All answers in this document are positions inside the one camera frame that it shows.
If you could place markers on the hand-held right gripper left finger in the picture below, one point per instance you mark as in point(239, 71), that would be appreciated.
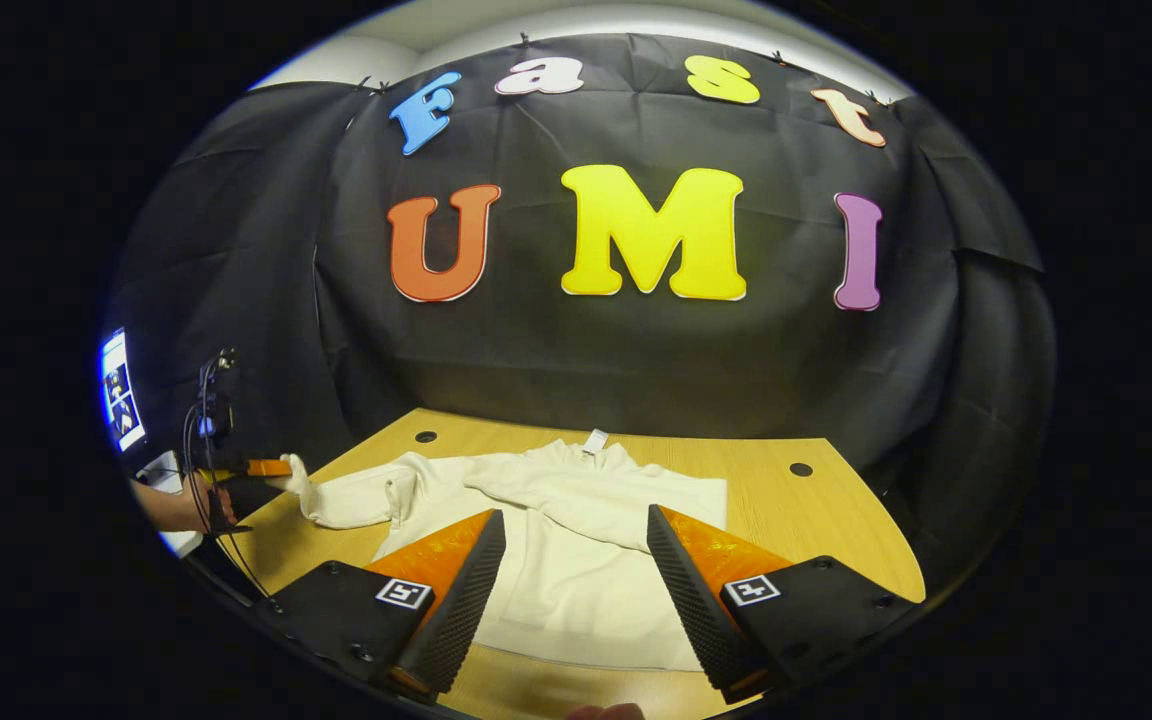
point(456, 610)

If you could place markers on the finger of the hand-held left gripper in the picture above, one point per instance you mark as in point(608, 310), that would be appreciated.
point(266, 468)

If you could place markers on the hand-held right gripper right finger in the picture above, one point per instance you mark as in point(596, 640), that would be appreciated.
point(701, 610)

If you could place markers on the cream sweatshirt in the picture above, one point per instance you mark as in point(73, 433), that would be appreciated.
point(576, 590)

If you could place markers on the computer monitor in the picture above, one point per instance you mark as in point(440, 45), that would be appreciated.
point(123, 395)

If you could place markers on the black backdrop cloth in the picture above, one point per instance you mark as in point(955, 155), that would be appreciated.
point(586, 360)

